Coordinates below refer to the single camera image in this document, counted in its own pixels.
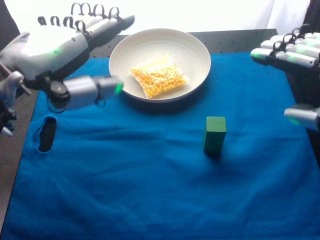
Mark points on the white bowl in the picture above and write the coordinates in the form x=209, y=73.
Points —
x=160, y=50

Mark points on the blue cloth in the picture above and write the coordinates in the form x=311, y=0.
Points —
x=150, y=200

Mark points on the bag of yellow corn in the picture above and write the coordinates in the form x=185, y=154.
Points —
x=157, y=78

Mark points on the green block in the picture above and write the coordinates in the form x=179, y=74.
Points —
x=215, y=135

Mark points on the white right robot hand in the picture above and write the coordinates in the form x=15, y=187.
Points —
x=295, y=56

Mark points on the dark curtain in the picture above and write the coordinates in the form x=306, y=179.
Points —
x=313, y=11
x=7, y=20

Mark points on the white curtain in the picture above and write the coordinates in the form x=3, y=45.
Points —
x=200, y=12

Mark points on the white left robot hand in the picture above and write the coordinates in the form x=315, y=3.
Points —
x=50, y=50

